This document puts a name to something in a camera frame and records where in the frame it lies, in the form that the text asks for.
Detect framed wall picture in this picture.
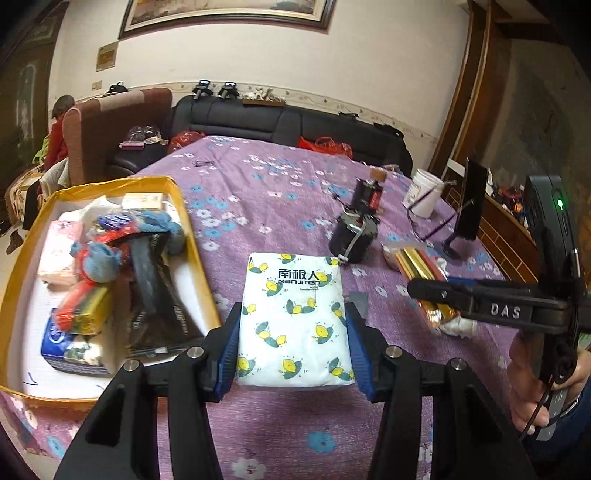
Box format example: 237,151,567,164
117,0,339,40

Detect red and black servo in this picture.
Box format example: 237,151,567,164
353,178,385,217

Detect black cylindrical motor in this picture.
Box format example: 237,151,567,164
329,209,380,265

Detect gold foil packet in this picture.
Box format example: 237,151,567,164
382,247,463,329

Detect pink tissue pack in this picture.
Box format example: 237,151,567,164
37,220,85,288

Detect white crumpled tissue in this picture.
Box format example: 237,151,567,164
436,316,478,340
78,196,121,222

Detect red and yellow packet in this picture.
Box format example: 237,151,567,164
54,281,115,334

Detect small beige tissue pack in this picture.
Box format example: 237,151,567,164
121,192,165,212

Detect clear plastic bag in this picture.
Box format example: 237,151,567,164
129,124,162,145

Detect black leather sofa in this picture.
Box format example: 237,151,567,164
108,95,414,177

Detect black plastic pouch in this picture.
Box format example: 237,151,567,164
127,231,211,361

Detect wooden tray of trinkets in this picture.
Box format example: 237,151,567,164
241,90,286,108

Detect blue sock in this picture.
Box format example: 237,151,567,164
69,241,132,283

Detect bee print tissue pack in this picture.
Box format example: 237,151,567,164
235,251,357,388

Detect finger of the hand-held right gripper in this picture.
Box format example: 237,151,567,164
416,298,490,322
406,277,490,300

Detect brown armchair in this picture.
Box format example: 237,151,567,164
61,88,174,186

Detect blue towel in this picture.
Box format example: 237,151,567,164
95,210,186,254

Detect small wall plaque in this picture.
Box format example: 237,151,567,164
95,41,119,72

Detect purple floral tablecloth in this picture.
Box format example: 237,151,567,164
0,135,546,480

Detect wooden cabinet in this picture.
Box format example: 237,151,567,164
445,157,555,287

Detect black monitor on stand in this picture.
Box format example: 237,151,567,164
454,158,489,241

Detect wooden door frame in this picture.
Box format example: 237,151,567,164
427,0,495,183

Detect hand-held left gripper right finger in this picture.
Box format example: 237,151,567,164
344,302,539,480

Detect grey phone stand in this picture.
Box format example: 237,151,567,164
442,233,468,260

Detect purple framed glasses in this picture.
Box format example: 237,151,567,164
407,180,476,243

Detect blue tissue pack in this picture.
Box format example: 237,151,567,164
41,318,109,374

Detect yellow cardboard box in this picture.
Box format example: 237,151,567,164
0,176,222,409

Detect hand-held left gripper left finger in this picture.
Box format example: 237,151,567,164
54,302,242,480

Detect red plastic bag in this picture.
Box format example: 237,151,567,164
74,222,141,278
167,130,205,154
297,136,354,160

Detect white plastic jar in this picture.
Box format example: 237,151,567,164
403,168,445,219

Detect person's right hand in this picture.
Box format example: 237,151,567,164
508,330,550,437

